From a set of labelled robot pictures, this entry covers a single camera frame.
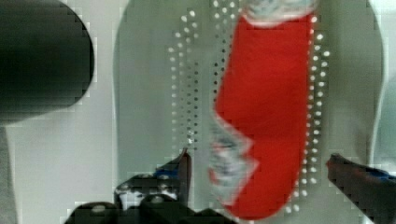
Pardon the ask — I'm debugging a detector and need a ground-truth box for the red ketchup bottle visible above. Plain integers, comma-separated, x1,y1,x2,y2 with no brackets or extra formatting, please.
208,0,318,220

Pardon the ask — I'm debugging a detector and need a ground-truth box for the black round cylinder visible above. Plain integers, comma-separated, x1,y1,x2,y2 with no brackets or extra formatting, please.
0,0,94,125

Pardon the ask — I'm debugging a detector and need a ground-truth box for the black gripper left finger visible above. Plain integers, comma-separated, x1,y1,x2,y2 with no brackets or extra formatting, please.
114,147,191,211

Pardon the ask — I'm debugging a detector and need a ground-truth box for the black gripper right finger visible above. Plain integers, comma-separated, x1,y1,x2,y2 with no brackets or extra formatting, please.
326,153,396,224

